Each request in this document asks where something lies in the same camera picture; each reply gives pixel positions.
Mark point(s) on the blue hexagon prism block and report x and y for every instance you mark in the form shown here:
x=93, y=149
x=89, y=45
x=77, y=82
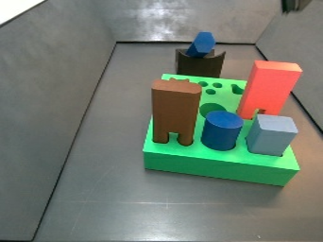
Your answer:
x=202, y=45

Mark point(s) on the brown arch block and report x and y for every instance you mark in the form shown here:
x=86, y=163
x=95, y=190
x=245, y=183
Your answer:
x=175, y=103

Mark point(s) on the dark blue cylinder block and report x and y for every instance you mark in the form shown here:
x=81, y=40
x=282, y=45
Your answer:
x=221, y=130

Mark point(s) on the black curved holder stand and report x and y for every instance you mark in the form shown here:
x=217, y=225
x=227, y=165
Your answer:
x=202, y=67

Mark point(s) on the light blue square block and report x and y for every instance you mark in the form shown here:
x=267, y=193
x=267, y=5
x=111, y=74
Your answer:
x=271, y=134

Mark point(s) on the red arch block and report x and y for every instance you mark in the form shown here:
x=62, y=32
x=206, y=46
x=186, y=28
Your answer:
x=270, y=83

